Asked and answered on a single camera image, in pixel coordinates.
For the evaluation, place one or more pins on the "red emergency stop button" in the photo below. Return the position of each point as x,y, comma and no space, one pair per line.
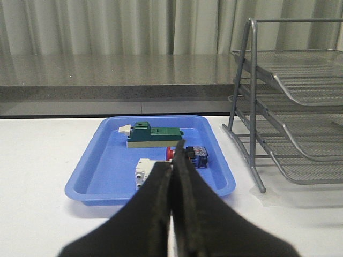
196,154

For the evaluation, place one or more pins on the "grey stone counter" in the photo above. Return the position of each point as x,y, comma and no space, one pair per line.
101,85

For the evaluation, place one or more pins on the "blue plastic tray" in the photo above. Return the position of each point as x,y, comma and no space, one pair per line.
105,174

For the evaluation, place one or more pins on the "white terminal block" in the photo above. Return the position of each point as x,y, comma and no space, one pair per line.
143,170

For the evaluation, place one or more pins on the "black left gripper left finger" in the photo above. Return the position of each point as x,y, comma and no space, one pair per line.
140,228

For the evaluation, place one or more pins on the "green and beige switch module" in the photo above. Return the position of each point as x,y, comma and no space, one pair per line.
142,135

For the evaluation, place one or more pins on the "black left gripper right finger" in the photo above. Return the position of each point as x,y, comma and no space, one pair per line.
206,226

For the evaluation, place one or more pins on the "silver mesh tray rack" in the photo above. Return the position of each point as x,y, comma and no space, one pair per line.
289,103

